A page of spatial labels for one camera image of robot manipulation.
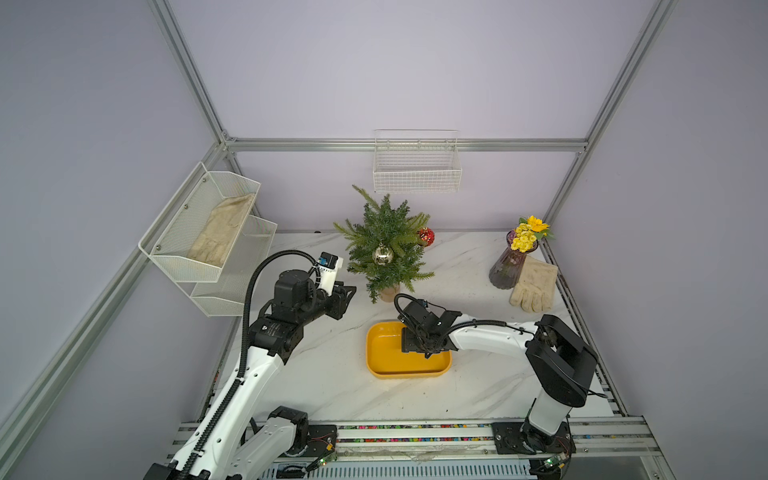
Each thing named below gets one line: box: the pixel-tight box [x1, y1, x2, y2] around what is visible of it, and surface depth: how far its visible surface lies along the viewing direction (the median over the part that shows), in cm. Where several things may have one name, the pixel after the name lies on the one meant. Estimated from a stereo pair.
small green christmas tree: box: [334, 185, 435, 303], surface depth 80 cm
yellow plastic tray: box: [366, 321, 453, 378], surface depth 85 cm
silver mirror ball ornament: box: [372, 242, 394, 267], surface depth 76 cm
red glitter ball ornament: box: [419, 227, 435, 247], surface depth 80 cm
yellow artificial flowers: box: [511, 216, 556, 252], surface depth 88 cm
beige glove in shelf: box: [187, 193, 255, 267], surface depth 80 cm
